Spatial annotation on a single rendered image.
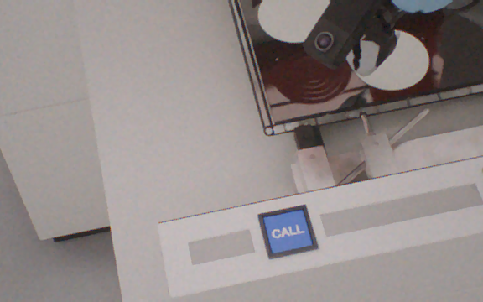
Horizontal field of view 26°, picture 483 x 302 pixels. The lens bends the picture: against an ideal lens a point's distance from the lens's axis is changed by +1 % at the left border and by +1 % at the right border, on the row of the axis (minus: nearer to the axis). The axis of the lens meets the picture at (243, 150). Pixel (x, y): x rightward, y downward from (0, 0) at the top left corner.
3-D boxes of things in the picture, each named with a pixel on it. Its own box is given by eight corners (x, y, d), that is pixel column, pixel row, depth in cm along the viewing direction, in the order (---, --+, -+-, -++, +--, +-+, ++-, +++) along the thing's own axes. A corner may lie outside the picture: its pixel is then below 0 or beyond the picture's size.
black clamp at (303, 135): (293, 136, 130) (293, 124, 128) (310, 132, 130) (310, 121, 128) (300, 158, 128) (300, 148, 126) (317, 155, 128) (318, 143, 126)
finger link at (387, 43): (394, 66, 124) (400, 18, 117) (386, 75, 124) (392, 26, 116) (363, 47, 126) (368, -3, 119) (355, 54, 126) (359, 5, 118)
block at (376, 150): (358, 149, 129) (359, 136, 127) (384, 144, 129) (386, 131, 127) (376, 203, 125) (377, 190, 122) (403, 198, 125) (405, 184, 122)
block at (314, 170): (296, 163, 128) (295, 149, 126) (322, 157, 129) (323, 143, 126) (311, 216, 124) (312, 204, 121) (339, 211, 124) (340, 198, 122)
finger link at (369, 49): (404, 64, 131) (411, 15, 123) (374, 92, 128) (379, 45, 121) (385, 51, 132) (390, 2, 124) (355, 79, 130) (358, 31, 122)
